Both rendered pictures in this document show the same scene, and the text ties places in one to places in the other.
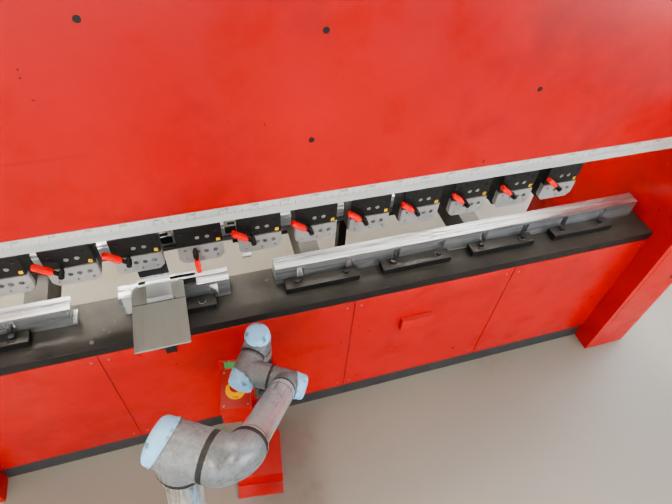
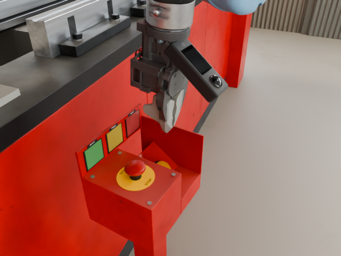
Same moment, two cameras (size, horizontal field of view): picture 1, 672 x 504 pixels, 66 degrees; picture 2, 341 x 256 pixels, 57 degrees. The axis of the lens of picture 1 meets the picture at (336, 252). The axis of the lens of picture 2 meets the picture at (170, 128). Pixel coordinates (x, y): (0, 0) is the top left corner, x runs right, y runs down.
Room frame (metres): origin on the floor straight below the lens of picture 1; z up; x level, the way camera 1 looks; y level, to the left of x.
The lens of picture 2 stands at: (0.46, 0.59, 1.19)
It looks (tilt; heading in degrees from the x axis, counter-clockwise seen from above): 35 degrees down; 312
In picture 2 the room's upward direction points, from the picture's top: straight up
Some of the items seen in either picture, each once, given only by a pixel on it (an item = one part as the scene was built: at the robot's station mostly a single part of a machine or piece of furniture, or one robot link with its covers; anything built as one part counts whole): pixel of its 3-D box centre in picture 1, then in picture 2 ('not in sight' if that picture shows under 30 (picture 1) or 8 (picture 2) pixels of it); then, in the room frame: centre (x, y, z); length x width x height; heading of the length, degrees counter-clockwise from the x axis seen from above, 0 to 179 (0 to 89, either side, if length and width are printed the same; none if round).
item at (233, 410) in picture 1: (249, 389); (145, 171); (0.82, 0.27, 0.75); 0.20 x 0.16 x 0.18; 102
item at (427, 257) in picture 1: (415, 261); (154, 3); (1.39, -0.33, 0.89); 0.30 x 0.05 x 0.03; 111
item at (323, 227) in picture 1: (313, 215); not in sight; (1.29, 0.09, 1.20); 0.15 x 0.09 x 0.17; 111
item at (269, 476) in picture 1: (259, 463); not in sight; (0.80, 0.26, 0.06); 0.25 x 0.20 x 0.12; 12
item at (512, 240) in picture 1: (500, 244); not in sight; (1.53, -0.70, 0.89); 0.30 x 0.05 x 0.03; 111
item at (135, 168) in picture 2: not in sight; (135, 171); (0.80, 0.31, 0.79); 0.04 x 0.04 x 0.04
